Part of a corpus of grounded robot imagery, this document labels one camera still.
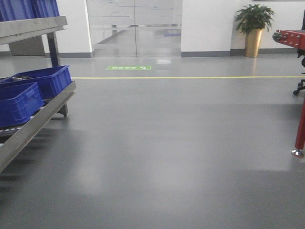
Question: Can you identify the green floor sign sticker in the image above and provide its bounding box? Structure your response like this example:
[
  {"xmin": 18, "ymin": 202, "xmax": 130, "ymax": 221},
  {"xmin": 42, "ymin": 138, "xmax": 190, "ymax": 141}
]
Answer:
[{"xmin": 106, "ymin": 65, "xmax": 152, "ymax": 71}]

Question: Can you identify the glass double door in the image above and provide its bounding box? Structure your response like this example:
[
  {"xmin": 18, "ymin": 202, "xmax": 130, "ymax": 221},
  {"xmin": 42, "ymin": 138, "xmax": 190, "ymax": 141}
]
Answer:
[{"xmin": 87, "ymin": 0, "xmax": 183, "ymax": 57}]

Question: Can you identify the blue plastic crate rear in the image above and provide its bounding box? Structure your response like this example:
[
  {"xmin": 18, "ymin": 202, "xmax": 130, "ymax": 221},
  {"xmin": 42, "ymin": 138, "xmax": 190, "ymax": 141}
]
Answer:
[{"xmin": 13, "ymin": 65, "xmax": 72, "ymax": 99}]

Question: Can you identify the blue plastic crate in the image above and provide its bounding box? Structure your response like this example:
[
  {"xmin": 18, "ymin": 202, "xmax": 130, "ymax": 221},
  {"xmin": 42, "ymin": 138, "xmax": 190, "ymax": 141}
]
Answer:
[
  {"xmin": 0, "ymin": 83, "xmax": 44, "ymax": 127},
  {"xmin": 13, "ymin": 65, "xmax": 72, "ymax": 99}
]

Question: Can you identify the gold plant pot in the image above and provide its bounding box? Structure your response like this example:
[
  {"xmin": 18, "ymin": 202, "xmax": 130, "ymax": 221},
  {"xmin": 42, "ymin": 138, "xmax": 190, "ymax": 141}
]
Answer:
[{"xmin": 245, "ymin": 29, "xmax": 263, "ymax": 57}]

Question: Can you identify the blue plastic crate front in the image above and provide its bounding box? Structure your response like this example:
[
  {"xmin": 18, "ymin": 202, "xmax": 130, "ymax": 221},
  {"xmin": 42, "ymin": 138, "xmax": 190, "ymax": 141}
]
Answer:
[{"xmin": 0, "ymin": 83, "xmax": 44, "ymax": 127}]

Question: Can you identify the green potted plant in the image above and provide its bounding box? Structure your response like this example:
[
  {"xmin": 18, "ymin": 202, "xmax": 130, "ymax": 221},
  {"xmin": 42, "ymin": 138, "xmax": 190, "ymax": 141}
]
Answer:
[{"xmin": 235, "ymin": 4, "xmax": 275, "ymax": 34}]

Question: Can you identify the steel roller rack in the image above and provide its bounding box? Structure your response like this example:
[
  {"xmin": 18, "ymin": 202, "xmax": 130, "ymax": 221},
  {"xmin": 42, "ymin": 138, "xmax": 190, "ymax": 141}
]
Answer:
[{"xmin": 0, "ymin": 16, "xmax": 76, "ymax": 171}]

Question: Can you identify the black office chair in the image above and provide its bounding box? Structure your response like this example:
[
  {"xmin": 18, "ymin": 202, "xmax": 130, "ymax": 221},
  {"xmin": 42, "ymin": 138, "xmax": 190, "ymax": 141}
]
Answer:
[{"xmin": 293, "ymin": 49, "xmax": 305, "ymax": 95}]

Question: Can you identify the blue crate upper shelf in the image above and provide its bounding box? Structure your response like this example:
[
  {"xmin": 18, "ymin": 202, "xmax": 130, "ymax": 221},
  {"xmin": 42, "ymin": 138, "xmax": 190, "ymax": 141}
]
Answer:
[{"xmin": 0, "ymin": 0, "xmax": 60, "ymax": 22}]

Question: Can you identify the red conveyor frame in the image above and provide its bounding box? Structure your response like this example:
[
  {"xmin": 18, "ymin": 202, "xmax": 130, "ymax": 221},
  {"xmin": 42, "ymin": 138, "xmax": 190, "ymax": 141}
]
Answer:
[{"xmin": 273, "ymin": 30, "xmax": 305, "ymax": 157}]

